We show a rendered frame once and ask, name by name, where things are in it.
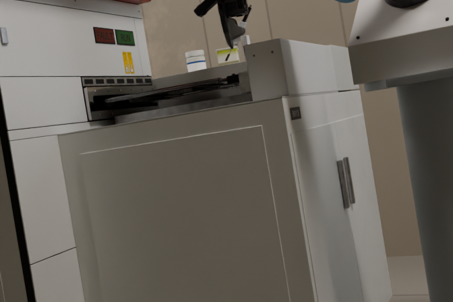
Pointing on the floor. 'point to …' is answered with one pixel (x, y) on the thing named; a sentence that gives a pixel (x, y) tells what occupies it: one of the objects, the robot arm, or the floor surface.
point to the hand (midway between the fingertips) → (228, 44)
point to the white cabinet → (230, 205)
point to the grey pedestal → (429, 168)
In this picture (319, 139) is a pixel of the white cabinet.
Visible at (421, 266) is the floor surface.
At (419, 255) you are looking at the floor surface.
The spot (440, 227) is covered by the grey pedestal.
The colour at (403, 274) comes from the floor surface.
